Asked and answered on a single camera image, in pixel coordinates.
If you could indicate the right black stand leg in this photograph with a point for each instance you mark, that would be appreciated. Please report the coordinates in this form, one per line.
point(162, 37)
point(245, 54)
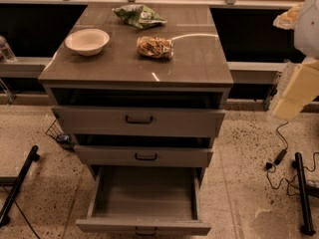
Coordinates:
point(307, 227)

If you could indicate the clear plastic bottle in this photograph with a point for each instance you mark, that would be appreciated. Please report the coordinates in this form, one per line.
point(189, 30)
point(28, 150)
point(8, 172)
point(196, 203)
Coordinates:
point(6, 50)

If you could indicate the green chip bag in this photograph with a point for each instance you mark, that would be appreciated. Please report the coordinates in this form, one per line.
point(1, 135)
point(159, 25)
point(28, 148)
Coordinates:
point(139, 16)

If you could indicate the grey drawer cabinet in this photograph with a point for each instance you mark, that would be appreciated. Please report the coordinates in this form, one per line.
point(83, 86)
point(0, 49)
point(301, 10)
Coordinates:
point(196, 77)

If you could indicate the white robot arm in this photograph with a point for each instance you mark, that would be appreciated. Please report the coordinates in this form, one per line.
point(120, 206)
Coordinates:
point(306, 31)

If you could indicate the left black stand leg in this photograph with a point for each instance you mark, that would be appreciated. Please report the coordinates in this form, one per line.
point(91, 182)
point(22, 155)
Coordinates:
point(15, 183)

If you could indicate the black stand leg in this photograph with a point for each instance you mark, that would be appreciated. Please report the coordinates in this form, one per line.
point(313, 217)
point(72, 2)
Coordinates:
point(307, 227)
point(15, 183)

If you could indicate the top grey drawer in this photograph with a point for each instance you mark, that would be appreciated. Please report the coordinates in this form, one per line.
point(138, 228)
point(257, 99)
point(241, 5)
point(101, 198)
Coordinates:
point(139, 121)

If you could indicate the black wire basket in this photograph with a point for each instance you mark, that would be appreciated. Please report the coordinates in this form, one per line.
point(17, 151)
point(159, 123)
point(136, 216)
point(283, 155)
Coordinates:
point(64, 140)

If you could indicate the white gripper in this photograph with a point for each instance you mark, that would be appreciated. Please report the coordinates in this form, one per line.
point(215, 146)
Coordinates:
point(308, 30)

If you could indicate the middle grey drawer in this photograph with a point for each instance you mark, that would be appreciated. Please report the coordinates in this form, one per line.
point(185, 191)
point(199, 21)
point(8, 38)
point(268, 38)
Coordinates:
point(144, 156)

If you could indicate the white bowl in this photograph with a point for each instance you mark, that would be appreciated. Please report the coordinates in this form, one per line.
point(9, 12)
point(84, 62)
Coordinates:
point(87, 42)

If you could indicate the bottom grey drawer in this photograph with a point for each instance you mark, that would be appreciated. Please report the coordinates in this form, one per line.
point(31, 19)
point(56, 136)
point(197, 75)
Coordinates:
point(145, 200)

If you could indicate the metal rail bracket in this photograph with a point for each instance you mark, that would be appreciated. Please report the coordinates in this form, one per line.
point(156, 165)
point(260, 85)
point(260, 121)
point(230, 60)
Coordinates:
point(271, 92)

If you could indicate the grey drawer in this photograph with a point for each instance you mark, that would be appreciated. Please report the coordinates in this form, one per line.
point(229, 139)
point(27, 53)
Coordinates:
point(145, 200)
point(139, 121)
point(144, 156)

